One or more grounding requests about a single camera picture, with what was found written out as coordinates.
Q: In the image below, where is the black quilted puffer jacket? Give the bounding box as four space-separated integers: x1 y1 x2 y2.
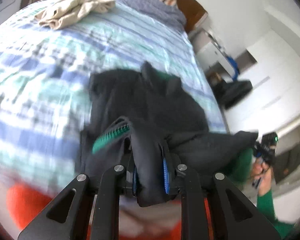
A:
75 62 258 207

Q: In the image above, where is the green sleeved forearm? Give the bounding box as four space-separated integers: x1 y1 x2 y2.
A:
232 148 294 239

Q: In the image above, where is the person's right hand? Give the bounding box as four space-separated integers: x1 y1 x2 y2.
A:
251 158 272 197

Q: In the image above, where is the orange red bed base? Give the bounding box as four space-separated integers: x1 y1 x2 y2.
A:
6 184 181 239

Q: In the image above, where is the black garment on chair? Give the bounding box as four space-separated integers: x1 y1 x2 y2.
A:
211 79 253 109

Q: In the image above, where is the blue cloth on desk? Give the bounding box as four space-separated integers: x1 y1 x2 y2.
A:
226 56 240 81

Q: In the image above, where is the white desk with drawers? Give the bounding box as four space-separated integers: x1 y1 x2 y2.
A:
191 28 235 78

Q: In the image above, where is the blue striped bed sheet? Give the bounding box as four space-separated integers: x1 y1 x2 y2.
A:
0 0 226 192

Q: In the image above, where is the blue plaid folded duvet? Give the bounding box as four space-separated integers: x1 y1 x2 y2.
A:
117 0 186 32

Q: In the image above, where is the cream fleece garment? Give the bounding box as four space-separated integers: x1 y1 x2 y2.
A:
34 0 116 30

